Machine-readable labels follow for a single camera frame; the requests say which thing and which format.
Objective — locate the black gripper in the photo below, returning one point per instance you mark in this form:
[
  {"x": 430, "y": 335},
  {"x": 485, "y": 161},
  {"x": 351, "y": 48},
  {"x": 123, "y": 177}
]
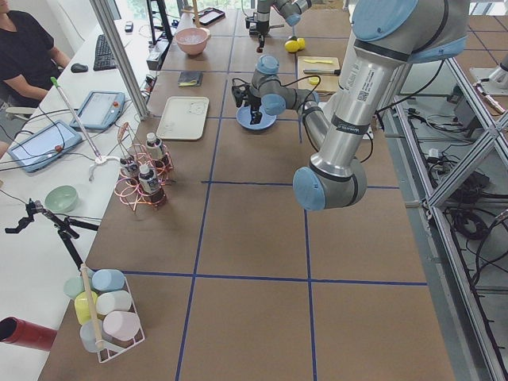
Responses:
[
  {"x": 261, "y": 28},
  {"x": 254, "y": 101}
]

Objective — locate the blue plastic plate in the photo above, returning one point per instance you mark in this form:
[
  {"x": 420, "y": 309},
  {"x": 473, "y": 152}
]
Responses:
[{"x": 244, "y": 119}]

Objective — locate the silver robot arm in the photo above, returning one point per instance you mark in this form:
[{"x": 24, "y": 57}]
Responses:
[
  {"x": 384, "y": 36},
  {"x": 290, "y": 11}
]

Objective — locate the yellow lemon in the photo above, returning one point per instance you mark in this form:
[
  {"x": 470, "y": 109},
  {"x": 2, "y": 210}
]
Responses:
[
  {"x": 301, "y": 43},
  {"x": 292, "y": 46}
]

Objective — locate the yellow plastic knife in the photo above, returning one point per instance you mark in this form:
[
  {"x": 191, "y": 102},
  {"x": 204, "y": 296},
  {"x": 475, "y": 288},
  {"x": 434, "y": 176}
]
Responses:
[{"x": 310, "y": 61}]

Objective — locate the steel knife sharpener rod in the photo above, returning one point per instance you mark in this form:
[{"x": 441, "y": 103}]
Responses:
[{"x": 326, "y": 72}]

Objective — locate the black tray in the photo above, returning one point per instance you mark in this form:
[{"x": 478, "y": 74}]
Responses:
[{"x": 209, "y": 15}]

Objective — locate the half lemon slice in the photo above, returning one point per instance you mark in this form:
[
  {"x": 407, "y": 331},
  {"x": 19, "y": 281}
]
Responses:
[{"x": 313, "y": 80}]

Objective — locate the pink bowl with ice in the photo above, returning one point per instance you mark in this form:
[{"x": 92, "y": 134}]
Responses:
[{"x": 192, "y": 41}]

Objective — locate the cream bear tray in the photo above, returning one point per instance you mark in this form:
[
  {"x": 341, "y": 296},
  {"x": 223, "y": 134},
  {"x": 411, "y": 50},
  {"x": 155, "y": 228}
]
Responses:
[{"x": 183, "y": 118}]

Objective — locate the wooden cutting board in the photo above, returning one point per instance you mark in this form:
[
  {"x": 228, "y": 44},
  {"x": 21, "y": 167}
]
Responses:
[{"x": 328, "y": 84}]

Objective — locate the grey folded cloth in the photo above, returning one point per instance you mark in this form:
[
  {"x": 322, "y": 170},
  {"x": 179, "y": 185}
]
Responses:
[{"x": 190, "y": 79}]

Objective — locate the tea bottle back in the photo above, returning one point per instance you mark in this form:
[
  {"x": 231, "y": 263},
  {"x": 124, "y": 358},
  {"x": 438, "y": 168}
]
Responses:
[{"x": 156, "y": 149}]

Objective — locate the tea bottle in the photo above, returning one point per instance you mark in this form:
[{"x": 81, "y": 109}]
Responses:
[
  {"x": 130, "y": 169},
  {"x": 156, "y": 149},
  {"x": 151, "y": 185}
]

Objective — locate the tea bottle front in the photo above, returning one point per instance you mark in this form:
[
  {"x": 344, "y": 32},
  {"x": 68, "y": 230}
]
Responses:
[{"x": 151, "y": 185}]

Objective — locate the tea bottle middle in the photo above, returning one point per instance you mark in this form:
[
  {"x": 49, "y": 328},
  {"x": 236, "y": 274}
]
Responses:
[{"x": 130, "y": 169}]

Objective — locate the far blue teach pendant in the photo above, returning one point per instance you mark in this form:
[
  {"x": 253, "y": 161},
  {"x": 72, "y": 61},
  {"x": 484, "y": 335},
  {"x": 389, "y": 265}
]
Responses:
[{"x": 101, "y": 109}]

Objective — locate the blue teach pendant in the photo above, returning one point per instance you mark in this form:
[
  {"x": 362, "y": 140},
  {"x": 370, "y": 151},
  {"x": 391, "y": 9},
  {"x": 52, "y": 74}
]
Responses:
[
  {"x": 44, "y": 147},
  {"x": 101, "y": 109}
]

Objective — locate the black keyboard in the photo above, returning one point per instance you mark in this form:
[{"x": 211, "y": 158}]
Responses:
[{"x": 103, "y": 55}]

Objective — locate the black computer mouse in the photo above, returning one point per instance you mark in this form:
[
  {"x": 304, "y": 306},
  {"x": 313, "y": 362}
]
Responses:
[{"x": 79, "y": 68}]

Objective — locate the white rod with green tip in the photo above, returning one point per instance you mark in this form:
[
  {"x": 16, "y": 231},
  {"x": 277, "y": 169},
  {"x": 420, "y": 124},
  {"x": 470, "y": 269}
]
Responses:
[{"x": 99, "y": 159}]

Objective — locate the green bowl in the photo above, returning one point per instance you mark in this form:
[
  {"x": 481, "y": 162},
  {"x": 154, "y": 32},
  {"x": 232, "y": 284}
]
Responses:
[{"x": 62, "y": 199}]

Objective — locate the near blue teach pendant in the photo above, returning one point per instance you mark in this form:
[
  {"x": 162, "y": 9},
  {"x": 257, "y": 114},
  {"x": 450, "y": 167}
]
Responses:
[{"x": 44, "y": 147}]

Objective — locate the blue plastic cup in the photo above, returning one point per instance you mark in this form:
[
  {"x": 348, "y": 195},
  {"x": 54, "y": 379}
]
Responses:
[{"x": 106, "y": 280}]

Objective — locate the white plastic cup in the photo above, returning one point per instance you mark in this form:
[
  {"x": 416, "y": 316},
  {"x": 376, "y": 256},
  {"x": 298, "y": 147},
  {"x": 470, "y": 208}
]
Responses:
[{"x": 113, "y": 301}]

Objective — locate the seated person black shirt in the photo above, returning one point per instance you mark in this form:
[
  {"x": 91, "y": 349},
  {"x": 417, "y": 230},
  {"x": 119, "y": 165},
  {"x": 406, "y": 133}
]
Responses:
[{"x": 29, "y": 57}]

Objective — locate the pink plastic cup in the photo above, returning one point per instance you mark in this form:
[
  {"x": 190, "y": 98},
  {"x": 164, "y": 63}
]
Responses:
[{"x": 122, "y": 325}]

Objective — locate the green plastic cup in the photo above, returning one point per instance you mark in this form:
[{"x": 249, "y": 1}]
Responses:
[{"x": 73, "y": 287}]

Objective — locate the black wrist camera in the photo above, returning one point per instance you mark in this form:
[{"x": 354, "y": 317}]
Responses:
[
  {"x": 250, "y": 21},
  {"x": 240, "y": 91}
]

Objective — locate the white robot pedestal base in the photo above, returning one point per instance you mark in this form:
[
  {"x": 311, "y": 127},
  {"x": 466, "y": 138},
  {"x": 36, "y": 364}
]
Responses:
[{"x": 340, "y": 109}]

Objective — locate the copper wire bottle rack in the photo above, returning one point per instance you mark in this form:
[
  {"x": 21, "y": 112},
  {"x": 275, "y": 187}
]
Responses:
[{"x": 133, "y": 195}]

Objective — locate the aluminium frame post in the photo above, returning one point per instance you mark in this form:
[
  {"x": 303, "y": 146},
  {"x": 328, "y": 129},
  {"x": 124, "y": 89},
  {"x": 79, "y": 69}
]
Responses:
[{"x": 106, "y": 21}]

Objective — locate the wooden basket handle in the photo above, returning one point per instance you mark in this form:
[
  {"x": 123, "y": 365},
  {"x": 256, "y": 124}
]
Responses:
[{"x": 99, "y": 342}]

